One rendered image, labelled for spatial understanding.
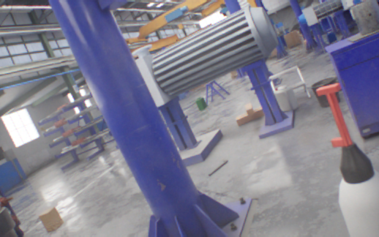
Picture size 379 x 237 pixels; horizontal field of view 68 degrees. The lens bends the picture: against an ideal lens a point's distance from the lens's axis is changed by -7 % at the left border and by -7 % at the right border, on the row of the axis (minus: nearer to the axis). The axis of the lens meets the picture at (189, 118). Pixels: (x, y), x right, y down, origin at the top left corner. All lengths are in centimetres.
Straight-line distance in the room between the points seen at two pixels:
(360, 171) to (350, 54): 138
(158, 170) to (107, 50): 74
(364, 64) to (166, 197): 168
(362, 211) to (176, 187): 106
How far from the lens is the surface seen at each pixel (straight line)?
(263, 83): 364
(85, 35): 181
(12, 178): 1433
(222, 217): 208
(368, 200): 121
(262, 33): 340
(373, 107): 254
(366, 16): 252
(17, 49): 1220
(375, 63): 247
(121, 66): 177
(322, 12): 1016
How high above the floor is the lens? 102
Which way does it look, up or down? 8 degrees down
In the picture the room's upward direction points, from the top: 25 degrees counter-clockwise
